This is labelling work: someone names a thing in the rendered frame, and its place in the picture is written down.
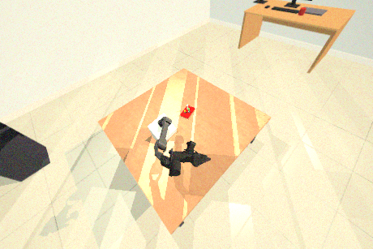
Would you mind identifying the red circuit board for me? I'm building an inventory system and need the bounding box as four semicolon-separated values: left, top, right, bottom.
180;105;195;119

